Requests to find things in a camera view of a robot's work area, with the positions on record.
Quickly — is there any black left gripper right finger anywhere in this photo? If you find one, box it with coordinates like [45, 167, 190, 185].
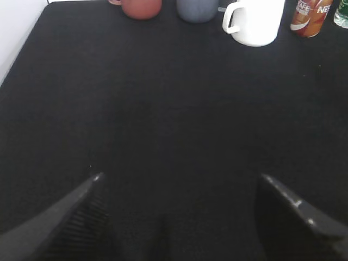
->
[254, 174, 347, 260]

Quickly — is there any Nescafe coffee can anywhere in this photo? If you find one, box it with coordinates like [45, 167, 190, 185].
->
[290, 0, 333, 38]

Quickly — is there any green sprite bottle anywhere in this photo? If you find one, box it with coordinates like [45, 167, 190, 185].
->
[334, 0, 348, 29]

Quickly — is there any grey ceramic mug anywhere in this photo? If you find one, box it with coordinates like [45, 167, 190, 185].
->
[176, 0, 219, 23]

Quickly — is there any white ceramic mug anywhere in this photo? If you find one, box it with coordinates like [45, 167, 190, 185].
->
[222, 0, 285, 47]

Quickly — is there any red-brown ceramic mug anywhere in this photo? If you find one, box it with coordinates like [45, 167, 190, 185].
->
[108, 0, 163, 20]

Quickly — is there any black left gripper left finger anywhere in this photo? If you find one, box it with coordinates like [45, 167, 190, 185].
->
[1, 172, 109, 260]

